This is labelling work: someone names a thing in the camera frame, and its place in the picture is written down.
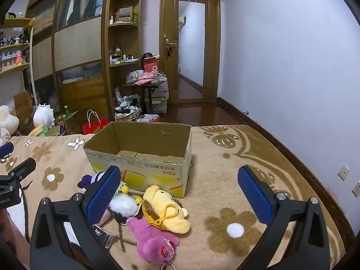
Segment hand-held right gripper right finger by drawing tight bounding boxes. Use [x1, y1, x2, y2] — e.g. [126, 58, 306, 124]
[238, 166, 331, 270]

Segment pink bear plush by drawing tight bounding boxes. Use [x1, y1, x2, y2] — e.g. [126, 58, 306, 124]
[126, 216, 180, 270]

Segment wooden door with glass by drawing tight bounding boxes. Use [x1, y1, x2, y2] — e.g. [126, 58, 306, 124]
[160, 0, 221, 104]

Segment cream plush toy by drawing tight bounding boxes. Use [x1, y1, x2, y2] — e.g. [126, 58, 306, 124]
[0, 105, 20, 144]

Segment white spiky plush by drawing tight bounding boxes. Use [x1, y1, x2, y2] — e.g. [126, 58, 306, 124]
[33, 104, 55, 128]

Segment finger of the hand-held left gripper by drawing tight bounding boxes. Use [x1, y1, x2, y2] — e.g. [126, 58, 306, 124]
[0, 142, 14, 159]
[7, 157, 37, 179]

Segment pile of striped clothes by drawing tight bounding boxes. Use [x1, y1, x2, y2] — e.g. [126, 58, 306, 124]
[117, 96, 141, 114]

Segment black and white fluffy plush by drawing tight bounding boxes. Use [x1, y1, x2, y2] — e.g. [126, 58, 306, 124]
[108, 194, 141, 225]

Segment red gift bag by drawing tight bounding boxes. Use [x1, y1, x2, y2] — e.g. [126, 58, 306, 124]
[142, 58, 159, 75]

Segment yellow dog plush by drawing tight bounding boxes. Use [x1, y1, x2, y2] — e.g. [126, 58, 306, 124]
[142, 184, 190, 234]

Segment cardboard box with bottles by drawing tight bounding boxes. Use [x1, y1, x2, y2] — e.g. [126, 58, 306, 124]
[55, 110, 81, 135]

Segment pink patterned bag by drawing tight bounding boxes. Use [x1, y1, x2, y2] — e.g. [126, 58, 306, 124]
[153, 79, 171, 99]

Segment wooden wardrobe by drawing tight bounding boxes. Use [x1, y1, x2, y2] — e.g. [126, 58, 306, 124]
[25, 0, 113, 124]

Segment small dark table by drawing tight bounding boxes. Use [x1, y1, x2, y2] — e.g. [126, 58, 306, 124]
[122, 80, 166, 116]

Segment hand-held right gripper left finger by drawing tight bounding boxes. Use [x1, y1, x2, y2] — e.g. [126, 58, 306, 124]
[29, 165, 122, 270]

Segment person's left forearm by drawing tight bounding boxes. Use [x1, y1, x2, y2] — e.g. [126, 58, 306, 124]
[0, 212, 30, 270]

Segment wicker basket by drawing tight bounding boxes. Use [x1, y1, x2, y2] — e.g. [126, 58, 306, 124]
[115, 107, 141, 122]

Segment small black packet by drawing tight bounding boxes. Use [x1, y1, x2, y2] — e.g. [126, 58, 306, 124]
[92, 224, 114, 248]

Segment long white tube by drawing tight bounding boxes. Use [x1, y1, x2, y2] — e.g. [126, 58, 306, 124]
[29, 20, 38, 104]

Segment red paper bag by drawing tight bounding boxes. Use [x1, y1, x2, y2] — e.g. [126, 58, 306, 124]
[82, 110, 110, 135]

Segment pink packets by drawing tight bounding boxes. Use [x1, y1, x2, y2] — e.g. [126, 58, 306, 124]
[133, 72, 156, 86]

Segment white-haired purple doll plush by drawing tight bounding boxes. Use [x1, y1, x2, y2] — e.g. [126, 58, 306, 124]
[77, 172, 107, 192]

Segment open brown cardboard box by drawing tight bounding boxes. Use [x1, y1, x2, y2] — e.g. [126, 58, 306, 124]
[13, 90, 36, 133]

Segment wooden corner shelf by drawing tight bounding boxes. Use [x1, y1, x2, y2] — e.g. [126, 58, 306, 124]
[107, 0, 142, 110]

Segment clear plastic storage box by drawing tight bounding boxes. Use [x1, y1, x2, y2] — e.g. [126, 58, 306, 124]
[143, 96, 169, 114]

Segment beige floral blanket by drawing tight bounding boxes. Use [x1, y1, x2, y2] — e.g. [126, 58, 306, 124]
[0, 124, 346, 270]

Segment wooden wall shelf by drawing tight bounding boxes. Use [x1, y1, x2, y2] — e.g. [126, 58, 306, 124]
[0, 17, 34, 75]

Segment low box of pink packets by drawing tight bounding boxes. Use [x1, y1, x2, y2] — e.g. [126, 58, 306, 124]
[136, 114, 161, 123]

